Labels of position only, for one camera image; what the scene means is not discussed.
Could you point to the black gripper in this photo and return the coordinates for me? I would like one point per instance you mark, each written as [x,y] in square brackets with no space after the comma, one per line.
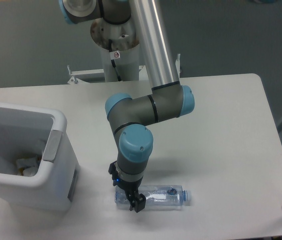
[131,188]

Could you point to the clear plastic water bottle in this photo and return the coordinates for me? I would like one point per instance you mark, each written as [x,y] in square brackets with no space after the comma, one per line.
[157,198]

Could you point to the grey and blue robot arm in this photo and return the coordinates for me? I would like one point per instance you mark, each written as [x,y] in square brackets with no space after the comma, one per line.
[129,117]

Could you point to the crumpled white paper trash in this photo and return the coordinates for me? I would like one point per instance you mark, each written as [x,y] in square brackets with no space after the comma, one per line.
[28,167]

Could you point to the white plastic trash can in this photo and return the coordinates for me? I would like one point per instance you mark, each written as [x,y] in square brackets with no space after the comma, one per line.
[25,132]

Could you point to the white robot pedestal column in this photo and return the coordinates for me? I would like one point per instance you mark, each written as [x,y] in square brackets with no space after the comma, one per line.
[119,49]

